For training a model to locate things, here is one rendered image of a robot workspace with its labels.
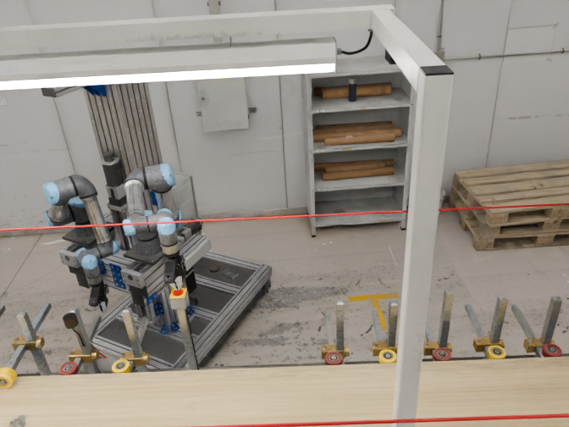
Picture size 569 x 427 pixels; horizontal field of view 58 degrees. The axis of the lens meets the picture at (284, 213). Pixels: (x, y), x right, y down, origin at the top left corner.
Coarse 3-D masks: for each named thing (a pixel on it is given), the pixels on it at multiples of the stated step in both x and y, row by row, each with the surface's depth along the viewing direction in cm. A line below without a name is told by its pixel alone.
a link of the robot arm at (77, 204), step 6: (72, 198) 313; (78, 198) 314; (72, 204) 308; (78, 204) 308; (72, 210) 308; (78, 210) 309; (84, 210) 311; (72, 216) 308; (78, 216) 310; (84, 216) 313; (78, 222) 314; (84, 222) 314
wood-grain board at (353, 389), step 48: (48, 384) 237; (96, 384) 235; (144, 384) 234; (192, 384) 232; (240, 384) 231; (288, 384) 229; (336, 384) 228; (384, 384) 226; (432, 384) 225; (480, 384) 223; (528, 384) 222
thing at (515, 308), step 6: (516, 306) 277; (516, 312) 273; (516, 318) 273; (522, 318) 269; (522, 324) 265; (528, 324) 264; (528, 330) 261; (528, 336) 258; (534, 336) 257; (540, 348) 250; (540, 354) 247
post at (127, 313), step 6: (126, 312) 242; (126, 318) 243; (132, 318) 246; (126, 324) 246; (132, 324) 246; (132, 330) 248; (132, 336) 249; (138, 336) 254; (132, 342) 251; (138, 342) 253; (132, 348) 253; (138, 348) 253; (138, 354) 255; (138, 366) 260; (144, 366) 261
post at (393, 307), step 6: (390, 306) 239; (396, 306) 239; (390, 312) 241; (396, 312) 241; (390, 318) 243; (396, 318) 243; (390, 324) 245; (396, 324) 245; (390, 330) 247; (390, 336) 249; (390, 342) 251
